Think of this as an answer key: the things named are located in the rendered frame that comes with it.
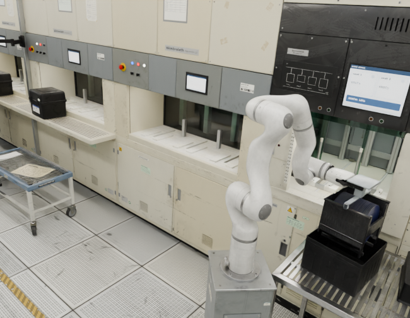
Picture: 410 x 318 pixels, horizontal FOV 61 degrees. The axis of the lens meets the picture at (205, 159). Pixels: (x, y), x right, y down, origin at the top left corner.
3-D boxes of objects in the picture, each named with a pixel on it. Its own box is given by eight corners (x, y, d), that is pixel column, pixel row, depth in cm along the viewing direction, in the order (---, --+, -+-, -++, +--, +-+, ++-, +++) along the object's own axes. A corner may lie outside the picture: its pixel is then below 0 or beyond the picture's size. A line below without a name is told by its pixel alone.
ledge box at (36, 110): (28, 113, 359) (25, 88, 349) (55, 110, 379) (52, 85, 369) (42, 120, 341) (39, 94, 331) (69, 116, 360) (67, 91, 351)
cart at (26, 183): (-19, 199, 350) (-29, 155, 332) (31, 183, 389) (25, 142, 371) (33, 238, 299) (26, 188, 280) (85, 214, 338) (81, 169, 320)
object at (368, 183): (338, 222, 179) (352, 166, 168) (378, 241, 166) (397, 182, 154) (313, 239, 163) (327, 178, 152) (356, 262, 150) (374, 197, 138)
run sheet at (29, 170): (8, 172, 308) (8, 171, 307) (28, 163, 329) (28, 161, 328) (37, 179, 300) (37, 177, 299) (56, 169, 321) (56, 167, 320)
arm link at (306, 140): (296, 142, 146) (308, 190, 164) (316, 119, 152) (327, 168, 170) (278, 137, 153) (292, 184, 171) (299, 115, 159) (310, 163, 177)
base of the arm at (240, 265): (223, 282, 156) (227, 248, 149) (217, 255, 174) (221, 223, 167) (264, 281, 159) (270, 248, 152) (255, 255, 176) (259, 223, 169)
